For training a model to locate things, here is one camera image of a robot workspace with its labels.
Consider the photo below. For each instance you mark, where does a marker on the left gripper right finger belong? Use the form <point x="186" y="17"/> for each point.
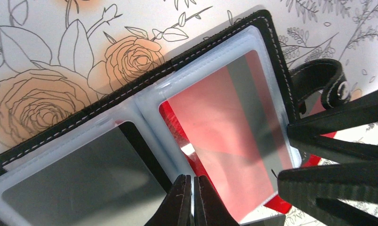
<point x="209" y="209"/>

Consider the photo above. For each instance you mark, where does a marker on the black card holder wallet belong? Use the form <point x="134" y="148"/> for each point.
<point x="87" y="145"/>

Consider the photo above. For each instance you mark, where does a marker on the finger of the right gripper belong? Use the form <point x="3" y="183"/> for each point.
<point x="308" y="134"/>
<point x="319" y="191"/>

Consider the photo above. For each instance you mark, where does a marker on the floral patterned table mat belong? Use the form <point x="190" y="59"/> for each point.
<point x="343" y="30"/>

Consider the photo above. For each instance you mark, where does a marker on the red striped card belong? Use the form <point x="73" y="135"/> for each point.
<point x="277" y="203"/>

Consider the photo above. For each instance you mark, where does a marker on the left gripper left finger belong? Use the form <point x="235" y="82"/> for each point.
<point x="175" y="209"/>

